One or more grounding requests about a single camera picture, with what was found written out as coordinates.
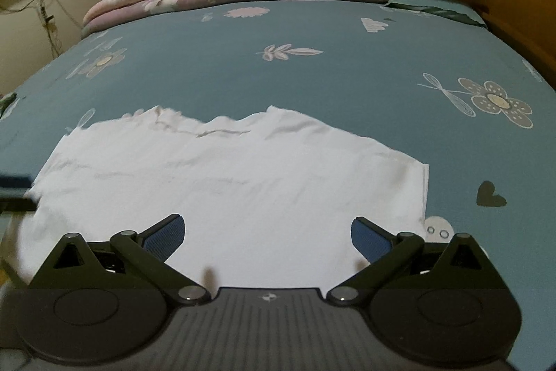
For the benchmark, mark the teal floral bed sheet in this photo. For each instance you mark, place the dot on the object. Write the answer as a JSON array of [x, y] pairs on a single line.
[[451, 95]]

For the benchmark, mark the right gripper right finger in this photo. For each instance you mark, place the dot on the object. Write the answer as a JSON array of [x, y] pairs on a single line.
[[433, 303]]

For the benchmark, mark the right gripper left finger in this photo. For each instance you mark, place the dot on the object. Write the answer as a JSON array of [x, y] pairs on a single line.
[[97, 302]]

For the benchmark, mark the clothes pile beside bed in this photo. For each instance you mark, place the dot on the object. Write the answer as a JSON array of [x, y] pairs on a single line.
[[6, 101]]

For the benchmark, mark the white printed long-sleeve shirt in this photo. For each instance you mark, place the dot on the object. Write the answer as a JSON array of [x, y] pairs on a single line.
[[268, 200]]

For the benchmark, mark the lower teal pillow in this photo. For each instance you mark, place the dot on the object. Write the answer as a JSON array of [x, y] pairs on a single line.
[[448, 9]]

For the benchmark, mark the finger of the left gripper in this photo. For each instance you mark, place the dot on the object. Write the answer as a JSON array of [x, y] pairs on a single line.
[[17, 205], [15, 181]]

